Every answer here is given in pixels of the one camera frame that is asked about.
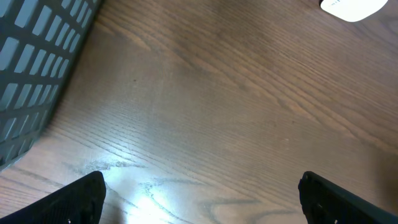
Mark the white barcode scanner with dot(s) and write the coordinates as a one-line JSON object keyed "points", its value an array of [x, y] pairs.
{"points": [[352, 10]]}

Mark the grey plastic mesh basket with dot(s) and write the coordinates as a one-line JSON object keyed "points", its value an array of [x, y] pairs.
{"points": [[40, 41]]}

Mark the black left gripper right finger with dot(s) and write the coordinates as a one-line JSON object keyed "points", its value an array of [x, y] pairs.
{"points": [[324, 202]]}

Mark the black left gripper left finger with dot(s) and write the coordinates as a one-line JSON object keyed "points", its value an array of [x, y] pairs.
{"points": [[78, 202]]}

